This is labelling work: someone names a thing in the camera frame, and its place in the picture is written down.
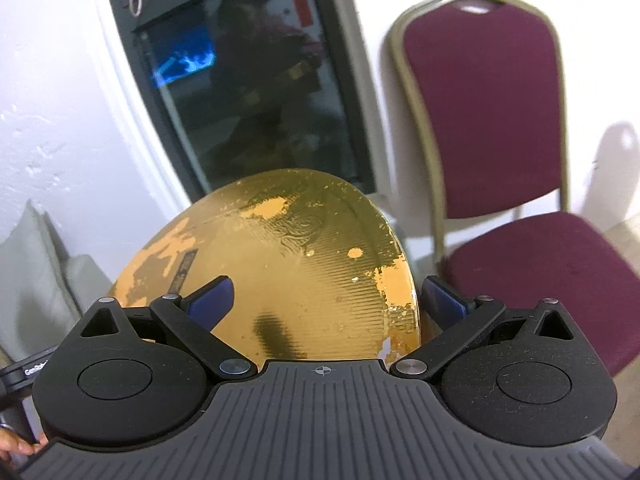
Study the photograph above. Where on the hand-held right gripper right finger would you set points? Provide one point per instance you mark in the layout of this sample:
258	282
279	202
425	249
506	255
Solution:
445	305

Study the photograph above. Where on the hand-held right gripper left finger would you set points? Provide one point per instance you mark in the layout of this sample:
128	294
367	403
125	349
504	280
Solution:
215	302

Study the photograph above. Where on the round gold lid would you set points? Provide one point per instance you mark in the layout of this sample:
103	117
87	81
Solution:
310	270

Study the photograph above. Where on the person's left hand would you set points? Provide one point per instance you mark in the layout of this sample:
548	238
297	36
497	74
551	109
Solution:
17	447

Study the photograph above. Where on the grey cushion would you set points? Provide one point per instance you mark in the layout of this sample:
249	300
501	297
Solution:
30	280
92	280

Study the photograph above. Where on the maroon padded chair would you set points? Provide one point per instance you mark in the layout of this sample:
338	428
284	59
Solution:
490	110

